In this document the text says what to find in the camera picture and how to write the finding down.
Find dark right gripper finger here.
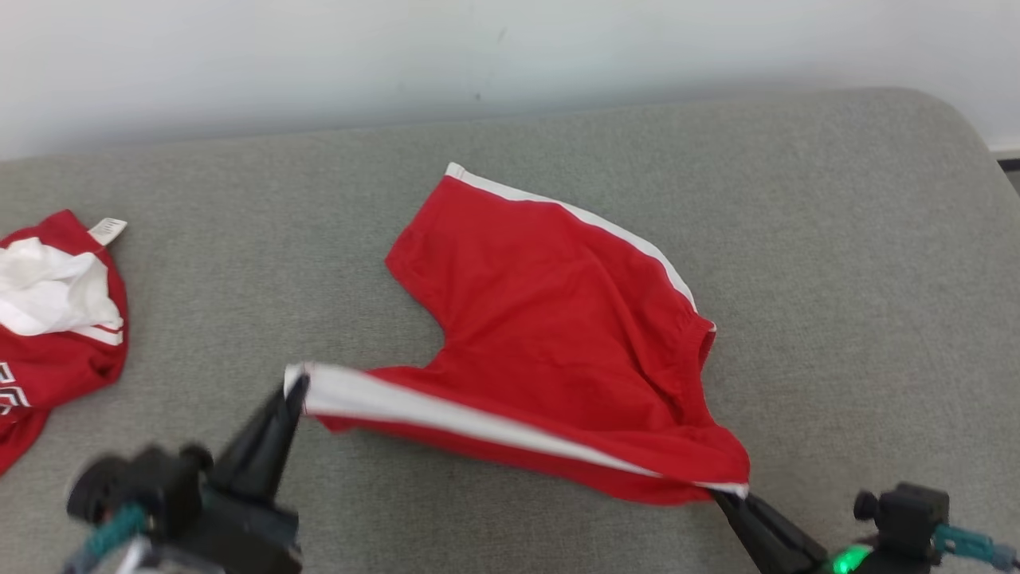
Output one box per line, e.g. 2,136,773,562
728,493,831,574
712,492,799,574

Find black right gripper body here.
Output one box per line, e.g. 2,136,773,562
819,541,933,574

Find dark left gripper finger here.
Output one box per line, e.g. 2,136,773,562
210,378,303,493
244,373,312,506

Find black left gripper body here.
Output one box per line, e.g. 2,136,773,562
171,477,305,574

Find red jersey with number print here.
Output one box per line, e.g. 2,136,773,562
0,209,130,476

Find red shorts with white stripe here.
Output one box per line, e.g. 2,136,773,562
284,162,752,508

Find teal right camera cable connector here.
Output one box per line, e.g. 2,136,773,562
932,523,1020,572

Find teal camera cable connector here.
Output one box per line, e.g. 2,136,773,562
932,523,1020,572
80,504,151,560

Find teal left camera cable connector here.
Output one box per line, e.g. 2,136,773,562
80,504,151,560

